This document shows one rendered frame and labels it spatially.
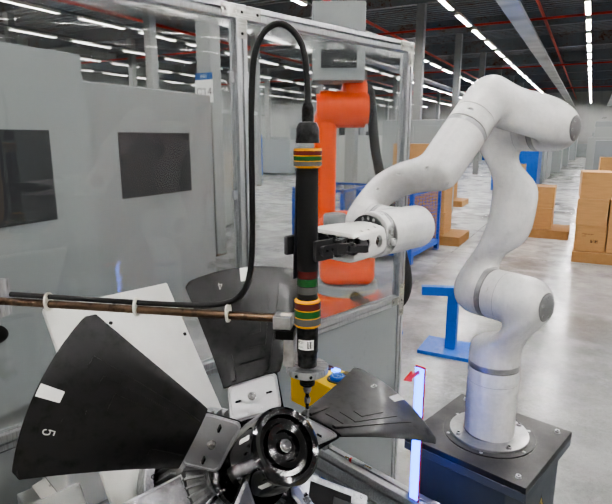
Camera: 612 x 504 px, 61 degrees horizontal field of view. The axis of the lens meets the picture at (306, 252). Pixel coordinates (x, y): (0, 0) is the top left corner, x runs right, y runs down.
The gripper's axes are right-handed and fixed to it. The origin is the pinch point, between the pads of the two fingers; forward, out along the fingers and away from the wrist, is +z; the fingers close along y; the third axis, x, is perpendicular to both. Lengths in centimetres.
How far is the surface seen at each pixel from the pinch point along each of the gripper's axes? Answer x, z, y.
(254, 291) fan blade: -11.2, -2.4, 16.2
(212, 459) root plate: -31.3, 16.9, 3.3
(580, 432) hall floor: -149, -252, 25
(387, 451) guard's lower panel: -124, -124, 70
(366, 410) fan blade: -32.7, -13.7, -2.3
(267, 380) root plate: -23.0, 4.4, 4.8
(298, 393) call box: -49, -31, 34
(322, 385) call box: -44, -31, 26
